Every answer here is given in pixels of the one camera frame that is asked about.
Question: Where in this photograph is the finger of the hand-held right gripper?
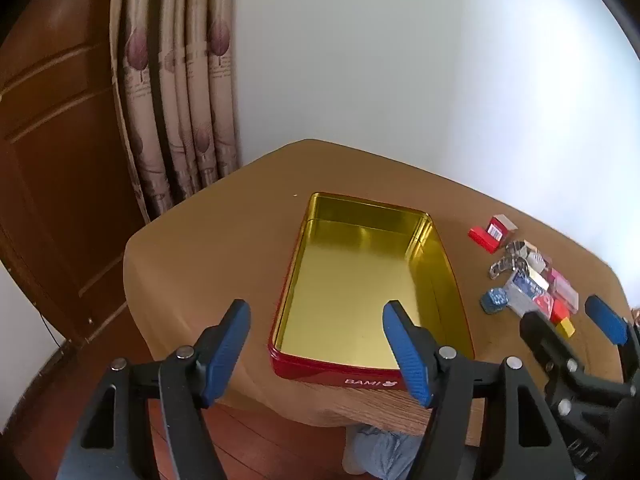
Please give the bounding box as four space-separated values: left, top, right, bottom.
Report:
585 295 640 386
520 311 631 413

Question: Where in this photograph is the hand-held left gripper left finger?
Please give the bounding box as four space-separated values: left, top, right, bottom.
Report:
55 299 252 480

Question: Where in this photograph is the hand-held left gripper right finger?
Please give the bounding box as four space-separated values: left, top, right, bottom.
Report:
382 300 576 480

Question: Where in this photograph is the blue and white box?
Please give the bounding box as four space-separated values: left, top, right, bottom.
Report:
502 275 553 318

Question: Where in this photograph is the red tin box gold inside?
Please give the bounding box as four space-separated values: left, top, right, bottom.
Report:
268 191 475 390

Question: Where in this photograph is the gold pink small box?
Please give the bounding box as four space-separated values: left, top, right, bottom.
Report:
550 280 581 313

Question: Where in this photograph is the blue die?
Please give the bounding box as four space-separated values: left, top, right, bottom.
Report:
481 288 508 314

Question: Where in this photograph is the tan table cover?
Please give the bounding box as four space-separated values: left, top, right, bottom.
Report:
122 138 633 448

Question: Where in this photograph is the person's jeans leg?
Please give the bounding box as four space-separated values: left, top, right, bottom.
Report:
342 425 481 480

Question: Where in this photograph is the flat red box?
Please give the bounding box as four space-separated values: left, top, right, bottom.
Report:
468 226 501 252

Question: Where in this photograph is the red and silver box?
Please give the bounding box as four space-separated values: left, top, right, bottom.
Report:
486 214 521 241

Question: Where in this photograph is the brown wooden door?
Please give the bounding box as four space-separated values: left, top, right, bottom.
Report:
0 0 151 346

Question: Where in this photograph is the patterned beige curtain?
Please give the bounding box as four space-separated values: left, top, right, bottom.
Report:
109 0 242 223

